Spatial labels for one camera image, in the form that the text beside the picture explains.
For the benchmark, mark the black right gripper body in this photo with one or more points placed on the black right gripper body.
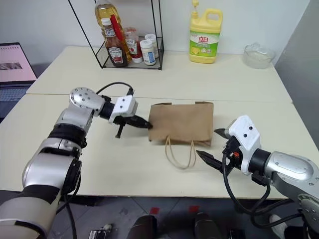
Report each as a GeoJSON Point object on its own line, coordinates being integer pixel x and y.
{"type": "Point", "coordinates": [233, 159]}

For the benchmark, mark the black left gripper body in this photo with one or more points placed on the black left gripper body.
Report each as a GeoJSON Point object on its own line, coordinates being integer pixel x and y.
{"type": "Point", "coordinates": [123, 120]}

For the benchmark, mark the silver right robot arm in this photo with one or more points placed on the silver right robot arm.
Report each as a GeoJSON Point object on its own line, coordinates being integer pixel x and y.
{"type": "Point", "coordinates": [289, 169]}

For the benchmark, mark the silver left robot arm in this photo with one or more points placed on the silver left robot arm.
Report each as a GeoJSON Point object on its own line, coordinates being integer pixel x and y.
{"type": "Point", "coordinates": [62, 149]}

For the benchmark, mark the glass ketchup bottle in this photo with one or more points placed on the glass ketchup bottle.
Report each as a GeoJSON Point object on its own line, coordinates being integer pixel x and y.
{"type": "Point", "coordinates": [117, 54]}

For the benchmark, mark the dark rounded shape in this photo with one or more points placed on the dark rounded shape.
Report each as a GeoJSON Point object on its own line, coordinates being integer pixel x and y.
{"type": "Point", "coordinates": [207, 226]}
{"type": "Point", "coordinates": [144, 227]}

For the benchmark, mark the white jar blue label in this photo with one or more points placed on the white jar blue label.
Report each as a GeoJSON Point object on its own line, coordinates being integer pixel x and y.
{"type": "Point", "coordinates": [151, 37]}
{"type": "Point", "coordinates": [148, 53]}

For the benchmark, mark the red squeeze sauce bottle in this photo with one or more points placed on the red squeeze sauce bottle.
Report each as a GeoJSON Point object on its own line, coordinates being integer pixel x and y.
{"type": "Point", "coordinates": [133, 47]}

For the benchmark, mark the white shoe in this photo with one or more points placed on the white shoe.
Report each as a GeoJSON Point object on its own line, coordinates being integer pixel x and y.
{"type": "Point", "coordinates": [277, 222]}

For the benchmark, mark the clear glass bowl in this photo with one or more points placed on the clear glass bowl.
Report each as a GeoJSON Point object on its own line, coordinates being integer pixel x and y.
{"type": "Point", "coordinates": [259, 56]}

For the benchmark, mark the yellow detergent bottle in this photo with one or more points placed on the yellow detergent bottle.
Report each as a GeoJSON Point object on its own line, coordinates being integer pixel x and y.
{"type": "Point", "coordinates": [204, 37]}

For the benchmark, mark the small black device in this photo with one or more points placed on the small black device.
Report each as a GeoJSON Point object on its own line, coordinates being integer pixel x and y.
{"type": "Point", "coordinates": [99, 233]}

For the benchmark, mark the cooking oil bottle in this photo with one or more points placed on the cooking oil bottle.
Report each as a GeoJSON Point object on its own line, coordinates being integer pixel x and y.
{"type": "Point", "coordinates": [108, 10]}

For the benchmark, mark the open laptop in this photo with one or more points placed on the open laptop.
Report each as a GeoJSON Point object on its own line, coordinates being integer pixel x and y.
{"type": "Point", "coordinates": [15, 64]}

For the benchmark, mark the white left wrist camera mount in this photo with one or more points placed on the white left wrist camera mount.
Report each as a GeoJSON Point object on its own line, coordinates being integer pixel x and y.
{"type": "Point", "coordinates": [124, 104]}

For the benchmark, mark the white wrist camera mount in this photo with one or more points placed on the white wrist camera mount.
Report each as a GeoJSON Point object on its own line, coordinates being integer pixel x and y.
{"type": "Point", "coordinates": [124, 104]}
{"type": "Point", "coordinates": [245, 135]}

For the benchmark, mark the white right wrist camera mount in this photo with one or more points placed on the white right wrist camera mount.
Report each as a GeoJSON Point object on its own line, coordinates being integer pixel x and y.
{"type": "Point", "coordinates": [245, 135]}

